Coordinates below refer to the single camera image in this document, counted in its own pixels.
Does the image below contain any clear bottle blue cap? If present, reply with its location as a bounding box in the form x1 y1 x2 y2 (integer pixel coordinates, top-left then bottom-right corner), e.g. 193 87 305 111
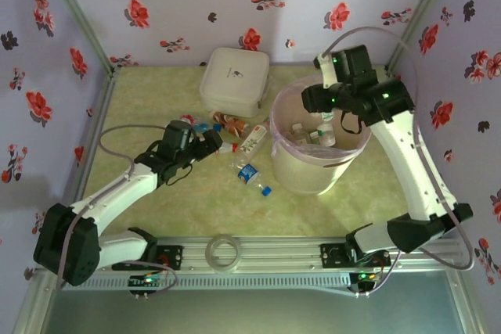
233 152 274 197

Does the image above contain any pink bin liner bag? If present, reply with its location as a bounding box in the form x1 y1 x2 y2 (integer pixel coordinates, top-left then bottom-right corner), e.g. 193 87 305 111
269 74 373 163

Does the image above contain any cream plastic bin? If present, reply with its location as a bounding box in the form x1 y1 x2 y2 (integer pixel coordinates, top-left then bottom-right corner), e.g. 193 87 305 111
269 74 373 196

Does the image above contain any clear bottle green label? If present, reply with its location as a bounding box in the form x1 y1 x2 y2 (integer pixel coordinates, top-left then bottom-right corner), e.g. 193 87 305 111
316 122 337 147

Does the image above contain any orange snack wrapper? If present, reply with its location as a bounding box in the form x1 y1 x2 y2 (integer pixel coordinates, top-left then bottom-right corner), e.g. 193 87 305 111
211 110 252 135

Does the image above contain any white printed carton box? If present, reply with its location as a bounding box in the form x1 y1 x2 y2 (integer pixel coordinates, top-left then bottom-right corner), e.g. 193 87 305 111
239 124 271 154

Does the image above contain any white zip storage case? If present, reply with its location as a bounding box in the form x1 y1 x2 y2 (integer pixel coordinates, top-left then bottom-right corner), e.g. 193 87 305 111
199 47 271 118

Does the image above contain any clear tape roll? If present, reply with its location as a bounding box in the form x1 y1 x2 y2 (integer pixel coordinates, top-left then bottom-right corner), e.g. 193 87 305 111
205 234 240 273

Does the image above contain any small circuit board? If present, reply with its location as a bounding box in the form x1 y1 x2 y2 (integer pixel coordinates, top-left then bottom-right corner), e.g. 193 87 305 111
128 273 165 288
350 271 379 284

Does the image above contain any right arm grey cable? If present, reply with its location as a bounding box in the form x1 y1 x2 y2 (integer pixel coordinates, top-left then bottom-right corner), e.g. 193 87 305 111
323 27 475 271

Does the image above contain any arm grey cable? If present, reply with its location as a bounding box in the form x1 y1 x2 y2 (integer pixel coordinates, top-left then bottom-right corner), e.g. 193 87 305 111
56 124 173 292
323 27 475 271

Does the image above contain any left arm grey cable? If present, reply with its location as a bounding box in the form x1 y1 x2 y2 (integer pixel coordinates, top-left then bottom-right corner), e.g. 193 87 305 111
56 124 173 292

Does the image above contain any aluminium side rail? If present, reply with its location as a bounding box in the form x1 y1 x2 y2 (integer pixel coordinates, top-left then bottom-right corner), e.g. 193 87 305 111
19 70 118 334
385 67 477 334

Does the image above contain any aluminium corner post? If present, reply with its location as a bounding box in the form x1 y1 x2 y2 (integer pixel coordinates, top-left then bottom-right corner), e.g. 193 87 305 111
387 0 459 77
41 0 118 77

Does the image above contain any thin base cable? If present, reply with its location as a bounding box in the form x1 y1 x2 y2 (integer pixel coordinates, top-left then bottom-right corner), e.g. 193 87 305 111
131 263 178 300
350 250 402 298

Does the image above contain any aluminium front rail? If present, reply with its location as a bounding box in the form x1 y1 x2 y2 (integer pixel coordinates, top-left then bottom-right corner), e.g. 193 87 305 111
97 235 465 272

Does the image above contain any grey slotted cable duct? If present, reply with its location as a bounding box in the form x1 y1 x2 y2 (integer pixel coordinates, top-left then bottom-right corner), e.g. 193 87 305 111
62 271 353 292

